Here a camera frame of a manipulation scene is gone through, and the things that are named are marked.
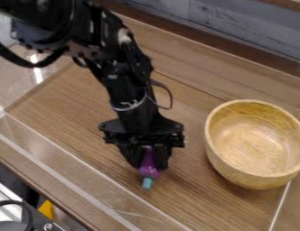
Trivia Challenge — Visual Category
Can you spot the purple toy eggplant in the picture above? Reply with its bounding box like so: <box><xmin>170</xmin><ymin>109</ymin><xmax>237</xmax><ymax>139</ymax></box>
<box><xmin>140</xmin><ymin>146</ymin><xmax>161</xmax><ymax>190</ymax></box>

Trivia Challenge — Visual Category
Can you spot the black cable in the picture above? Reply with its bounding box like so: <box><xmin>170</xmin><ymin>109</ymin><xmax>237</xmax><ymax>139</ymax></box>
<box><xmin>0</xmin><ymin>199</ymin><xmax>36</xmax><ymax>231</ymax></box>

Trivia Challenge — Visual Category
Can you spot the brown wooden bowl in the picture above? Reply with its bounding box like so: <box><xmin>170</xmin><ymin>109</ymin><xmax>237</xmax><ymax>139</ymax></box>
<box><xmin>205</xmin><ymin>99</ymin><xmax>300</xmax><ymax>189</ymax></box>

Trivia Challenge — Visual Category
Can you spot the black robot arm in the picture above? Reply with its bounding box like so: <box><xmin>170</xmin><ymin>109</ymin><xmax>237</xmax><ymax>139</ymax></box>
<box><xmin>0</xmin><ymin>0</ymin><xmax>185</xmax><ymax>171</ymax></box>

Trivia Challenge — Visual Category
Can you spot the yellow and black device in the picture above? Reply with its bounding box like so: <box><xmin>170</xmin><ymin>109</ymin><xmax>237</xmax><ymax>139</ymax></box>
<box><xmin>21</xmin><ymin>199</ymin><xmax>78</xmax><ymax>231</ymax></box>

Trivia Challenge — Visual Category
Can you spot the clear acrylic front wall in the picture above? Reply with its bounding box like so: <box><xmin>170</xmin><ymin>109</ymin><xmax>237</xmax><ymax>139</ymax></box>
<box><xmin>0</xmin><ymin>110</ymin><xmax>192</xmax><ymax>231</ymax></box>

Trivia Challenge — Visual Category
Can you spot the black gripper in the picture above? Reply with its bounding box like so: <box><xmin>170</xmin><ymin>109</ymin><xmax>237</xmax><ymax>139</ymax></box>
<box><xmin>100</xmin><ymin>100</ymin><xmax>185</xmax><ymax>171</ymax></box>

